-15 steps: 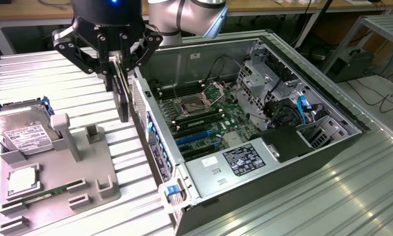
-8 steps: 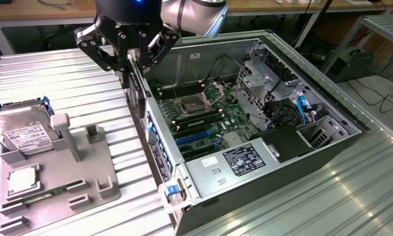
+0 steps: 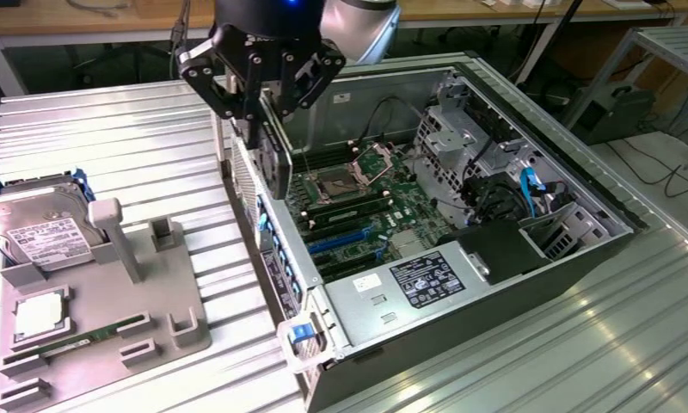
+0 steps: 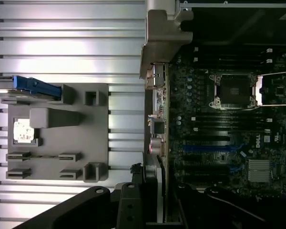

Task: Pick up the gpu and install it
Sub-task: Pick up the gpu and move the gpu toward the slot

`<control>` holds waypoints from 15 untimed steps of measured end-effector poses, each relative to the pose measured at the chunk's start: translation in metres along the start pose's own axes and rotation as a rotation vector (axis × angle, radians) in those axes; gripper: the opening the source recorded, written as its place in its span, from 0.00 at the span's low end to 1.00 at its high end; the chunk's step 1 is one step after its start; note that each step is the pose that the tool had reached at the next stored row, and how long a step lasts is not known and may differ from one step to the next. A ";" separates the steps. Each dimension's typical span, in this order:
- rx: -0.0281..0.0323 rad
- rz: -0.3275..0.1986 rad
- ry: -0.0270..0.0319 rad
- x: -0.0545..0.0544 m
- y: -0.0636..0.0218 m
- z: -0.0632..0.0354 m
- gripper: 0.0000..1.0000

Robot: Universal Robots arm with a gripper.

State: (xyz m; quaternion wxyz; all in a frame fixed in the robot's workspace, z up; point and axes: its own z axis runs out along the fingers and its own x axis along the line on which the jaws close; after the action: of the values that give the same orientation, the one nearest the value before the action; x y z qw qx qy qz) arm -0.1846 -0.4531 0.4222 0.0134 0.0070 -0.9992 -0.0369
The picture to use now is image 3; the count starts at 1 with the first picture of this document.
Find green RAM stick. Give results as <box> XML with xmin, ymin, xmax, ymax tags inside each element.
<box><xmin>3</xmin><ymin>317</ymin><xmax>150</xmax><ymax>358</ymax></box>

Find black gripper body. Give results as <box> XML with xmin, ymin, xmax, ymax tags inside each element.
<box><xmin>214</xmin><ymin>0</ymin><xmax>328</xmax><ymax>83</ymax></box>

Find wooden desk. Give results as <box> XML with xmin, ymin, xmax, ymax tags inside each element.
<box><xmin>0</xmin><ymin>0</ymin><xmax>688</xmax><ymax>42</ymax></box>

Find silver hard disk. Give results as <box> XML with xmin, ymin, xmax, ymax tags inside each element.
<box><xmin>0</xmin><ymin>180</ymin><xmax>107</xmax><ymax>270</ymax></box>

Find perforated metal disk bay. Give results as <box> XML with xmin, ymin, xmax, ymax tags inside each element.
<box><xmin>414</xmin><ymin>105</ymin><xmax>522</xmax><ymax>225</ymax></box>

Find silver CPU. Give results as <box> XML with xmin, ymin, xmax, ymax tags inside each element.
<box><xmin>13</xmin><ymin>294</ymin><xmax>69</xmax><ymax>336</ymax></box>

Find silver chipset heatsink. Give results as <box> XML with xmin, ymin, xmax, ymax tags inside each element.
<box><xmin>389</xmin><ymin>230</ymin><xmax>430</xmax><ymax>255</ymax></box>

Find thin locking lever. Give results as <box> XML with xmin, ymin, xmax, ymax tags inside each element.
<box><xmin>298</xmin><ymin>145</ymin><xmax>317</xmax><ymax>180</ymax></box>

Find black RAM stick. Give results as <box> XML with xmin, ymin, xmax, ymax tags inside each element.
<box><xmin>306</xmin><ymin>201</ymin><xmax>394</xmax><ymax>229</ymax></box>

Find open black PC case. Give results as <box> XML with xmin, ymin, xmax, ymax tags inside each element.
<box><xmin>207</xmin><ymin>51</ymin><xmax>652</xmax><ymax>413</ymax></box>

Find black wire bundle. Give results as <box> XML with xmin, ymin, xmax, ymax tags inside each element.
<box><xmin>461</xmin><ymin>171</ymin><xmax>574</xmax><ymax>225</ymax></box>

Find black box on floor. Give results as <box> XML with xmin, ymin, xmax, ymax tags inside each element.
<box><xmin>581</xmin><ymin>83</ymin><xmax>658</xmax><ymax>145</ymax></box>

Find CPU socket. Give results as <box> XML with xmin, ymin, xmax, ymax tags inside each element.
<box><xmin>312</xmin><ymin>165</ymin><xmax>373</xmax><ymax>203</ymax></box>

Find grey metal shelf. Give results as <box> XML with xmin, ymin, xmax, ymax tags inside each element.
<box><xmin>561</xmin><ymin>25</ymin><xmax>688</xmax><ymax>130</ymax></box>

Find black graphics card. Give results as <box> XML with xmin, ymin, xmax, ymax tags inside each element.
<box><xmin>250</xmin><ymin>81</ymin><xmax>294</xmax><ymax>201</ymax></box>

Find grey power supply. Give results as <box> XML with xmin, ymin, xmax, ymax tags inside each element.
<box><xmin>324</xmin><ymin>240</ymin><xmax>492</xmax><ymax>349</ymax></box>

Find grey cable coil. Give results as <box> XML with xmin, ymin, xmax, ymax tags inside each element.
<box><xmin>65</xmin><ymin>0</ymin><xmax>133</xmax><ymax>19</ymax></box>

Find blue card retention clips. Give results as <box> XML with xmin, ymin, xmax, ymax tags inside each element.
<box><xmin>254</xmin><ymin>193</ymin><xmax>306</xmax><ymax>302</ymax></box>

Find blue disk wire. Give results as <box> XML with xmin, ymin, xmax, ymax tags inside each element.
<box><xmin>518</xmin><ymin>167</ymin><xmax>544</xmax><ymax>220</ymax></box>

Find grey cable with connector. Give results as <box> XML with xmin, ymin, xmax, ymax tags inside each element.
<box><xmin>169</xmin><ymin>0</ymin><xmax>193</xmax><ymax>45</ymax></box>

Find blue expansion slot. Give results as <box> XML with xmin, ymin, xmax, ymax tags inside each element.
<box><xmin>306</xmin><ymin>227</ymin><xmax>372</xmax><ymax>256</ymax></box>

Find grey parts rack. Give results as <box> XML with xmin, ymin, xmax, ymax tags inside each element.
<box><xmin>0</xmin><ymin>197</ymin><xmax>213</xmax><ymax>413</ymax></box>

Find metal socket cover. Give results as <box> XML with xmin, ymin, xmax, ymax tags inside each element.
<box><xmin>348</xmin><ymin>144</ymin><xmax>400</xmax><ymax>188</ymax></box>

